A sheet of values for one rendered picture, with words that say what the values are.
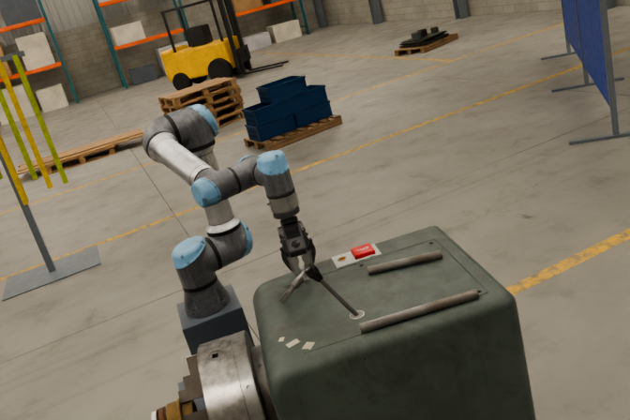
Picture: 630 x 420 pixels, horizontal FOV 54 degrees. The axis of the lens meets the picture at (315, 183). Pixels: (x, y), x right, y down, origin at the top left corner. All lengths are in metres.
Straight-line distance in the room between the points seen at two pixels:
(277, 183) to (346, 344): 0.43
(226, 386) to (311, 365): 0.23
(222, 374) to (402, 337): 0.44
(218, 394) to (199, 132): 0.81
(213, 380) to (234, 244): 0.63
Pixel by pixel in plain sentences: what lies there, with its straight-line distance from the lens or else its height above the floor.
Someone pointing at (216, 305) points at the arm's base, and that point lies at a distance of 2.06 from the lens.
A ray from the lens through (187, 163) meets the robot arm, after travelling 1.70.
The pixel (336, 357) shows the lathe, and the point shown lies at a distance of 1.40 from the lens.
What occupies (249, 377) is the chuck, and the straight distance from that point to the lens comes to 1.53.
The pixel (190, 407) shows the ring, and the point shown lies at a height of 1.11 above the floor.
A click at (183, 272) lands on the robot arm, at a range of 2.03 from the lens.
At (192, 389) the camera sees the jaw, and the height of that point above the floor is 1.14.
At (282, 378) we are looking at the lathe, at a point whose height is 1.24.
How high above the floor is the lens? 2.03
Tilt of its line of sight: 18 degrees down
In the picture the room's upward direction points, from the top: 15 degrees counter-clockwise
